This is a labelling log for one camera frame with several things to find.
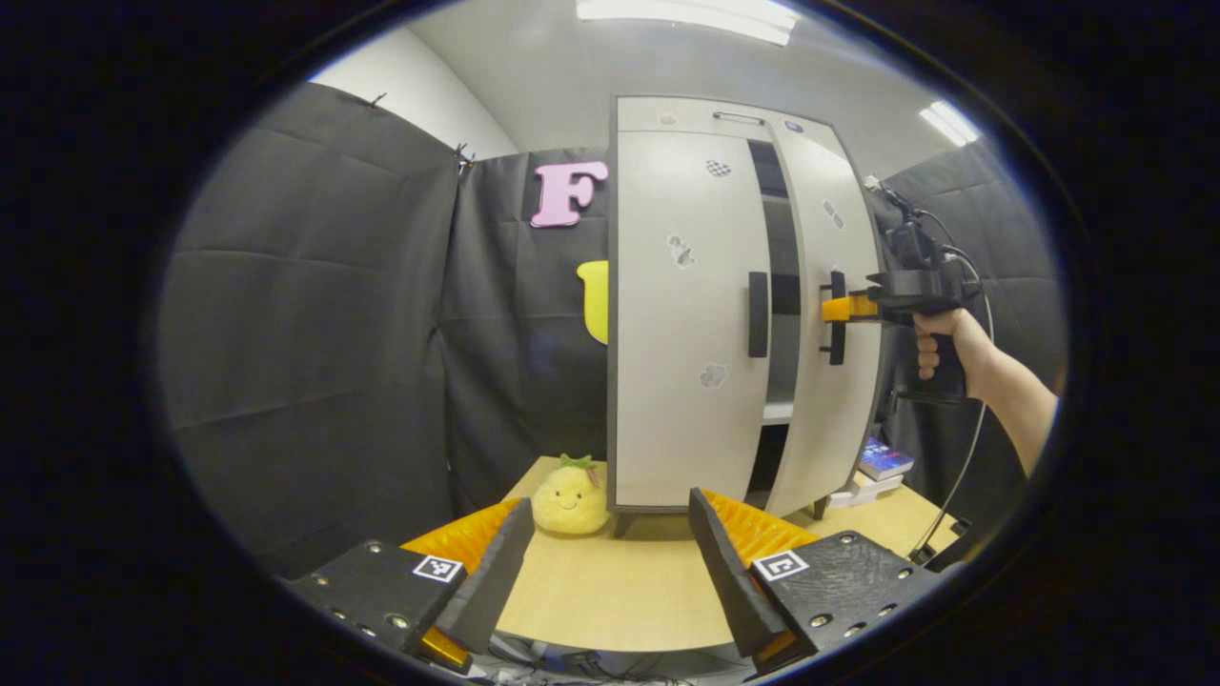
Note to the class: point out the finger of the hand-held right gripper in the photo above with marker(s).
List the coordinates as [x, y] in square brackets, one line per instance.
[843, 308]

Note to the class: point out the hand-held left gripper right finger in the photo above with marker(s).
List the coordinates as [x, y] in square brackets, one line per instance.
[734, 591]

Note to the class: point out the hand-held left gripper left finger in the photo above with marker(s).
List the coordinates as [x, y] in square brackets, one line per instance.
[491, 586]

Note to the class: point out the white double-door shoe cabinet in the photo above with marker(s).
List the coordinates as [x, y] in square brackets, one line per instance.
[780, 238]

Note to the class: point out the white cabinet door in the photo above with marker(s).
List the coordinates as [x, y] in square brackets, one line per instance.
[667, 381]
[848, 410]

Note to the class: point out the white cabinet drawer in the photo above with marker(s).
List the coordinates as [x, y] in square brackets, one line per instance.
[648, 114]

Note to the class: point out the yellow smiling plush toy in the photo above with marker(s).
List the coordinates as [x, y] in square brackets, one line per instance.
[567, 505]

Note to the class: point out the white book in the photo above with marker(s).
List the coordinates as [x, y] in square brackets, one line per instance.
[863, 491]

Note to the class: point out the small ceiling light panel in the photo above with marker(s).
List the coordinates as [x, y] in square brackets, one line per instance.
[948, 122]

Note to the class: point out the black backdrop cloth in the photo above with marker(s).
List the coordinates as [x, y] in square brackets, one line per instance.
[305, 333]

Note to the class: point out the large ceiling light panel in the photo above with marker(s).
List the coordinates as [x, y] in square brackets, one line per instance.
[686, 14]

